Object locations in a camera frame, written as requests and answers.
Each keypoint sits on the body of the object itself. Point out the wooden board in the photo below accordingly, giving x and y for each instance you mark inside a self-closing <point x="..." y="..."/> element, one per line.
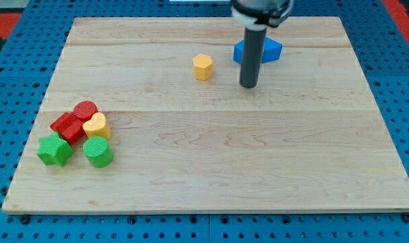
<point x="309" y="138"/>

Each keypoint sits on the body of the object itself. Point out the green star block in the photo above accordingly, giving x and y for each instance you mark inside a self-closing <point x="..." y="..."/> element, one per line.
<point x="53" y="150"/>

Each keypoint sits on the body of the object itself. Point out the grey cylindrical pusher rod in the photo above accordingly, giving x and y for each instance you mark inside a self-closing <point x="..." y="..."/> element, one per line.
<point x="252" y="54"/>

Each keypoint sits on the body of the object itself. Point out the yellow hexagon block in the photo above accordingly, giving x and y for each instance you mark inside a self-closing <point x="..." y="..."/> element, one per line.
<point x="203" y="67"/>

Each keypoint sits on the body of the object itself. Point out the green circle block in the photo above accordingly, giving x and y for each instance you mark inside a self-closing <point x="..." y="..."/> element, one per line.
<point x="98" y="152"/>

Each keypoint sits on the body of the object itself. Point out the blue pentagon block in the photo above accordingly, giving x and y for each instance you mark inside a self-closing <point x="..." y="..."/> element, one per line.
<point x="272" y="51"/>

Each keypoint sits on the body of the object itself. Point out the red circle block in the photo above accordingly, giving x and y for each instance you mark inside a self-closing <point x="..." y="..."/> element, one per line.
<point x="85" y="110"/>

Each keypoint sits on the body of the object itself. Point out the yellow heart block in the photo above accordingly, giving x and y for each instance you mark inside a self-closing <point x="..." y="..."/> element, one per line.
<point x="97" y="125"/>

